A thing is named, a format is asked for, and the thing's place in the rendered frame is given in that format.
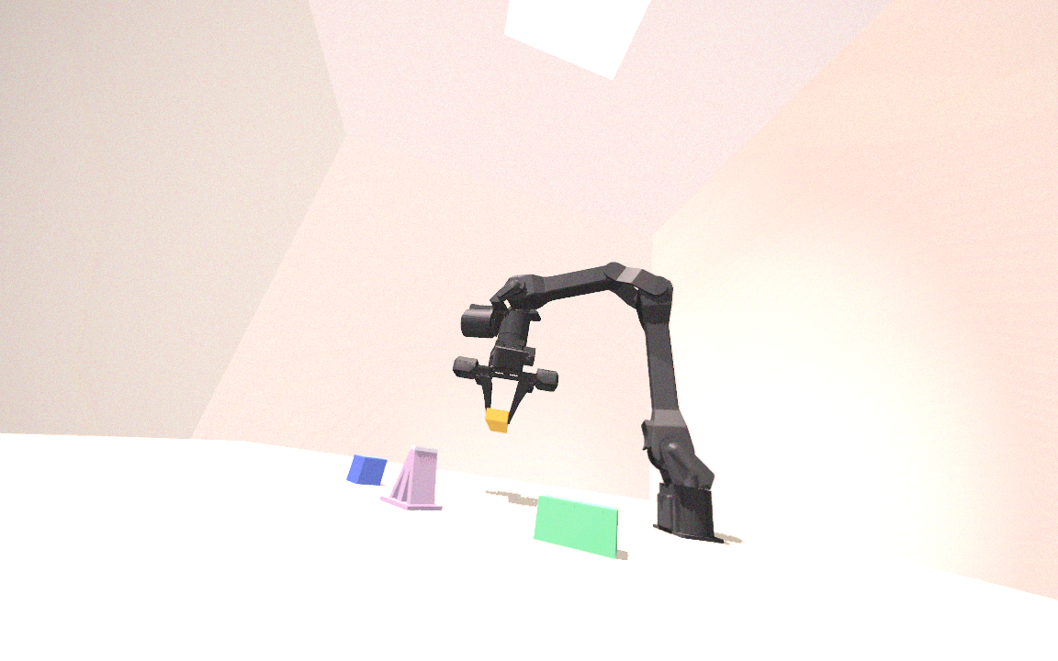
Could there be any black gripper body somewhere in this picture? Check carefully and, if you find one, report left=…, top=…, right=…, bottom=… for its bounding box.
left=452, top=333, right=559, bottom=392

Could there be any yellow bar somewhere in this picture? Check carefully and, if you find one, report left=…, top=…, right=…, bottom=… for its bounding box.
left=485, top=408, right=509, bottom=433

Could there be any green flat rectangular block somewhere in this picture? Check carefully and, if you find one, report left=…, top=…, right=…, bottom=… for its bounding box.
left=534, top=494, right=619, bottom=559

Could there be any blue block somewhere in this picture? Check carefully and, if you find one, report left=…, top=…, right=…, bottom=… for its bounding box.
left=345, top=454, right=388, bottom=486

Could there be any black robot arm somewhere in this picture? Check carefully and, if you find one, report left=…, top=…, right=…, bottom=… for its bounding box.
left=460, top=262, right=724, bottom=543

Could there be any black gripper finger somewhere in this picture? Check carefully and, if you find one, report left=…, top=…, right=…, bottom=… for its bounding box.
left=475, top=375, right=492, bottom=411
left=507, top=382, right=535, bottom=424

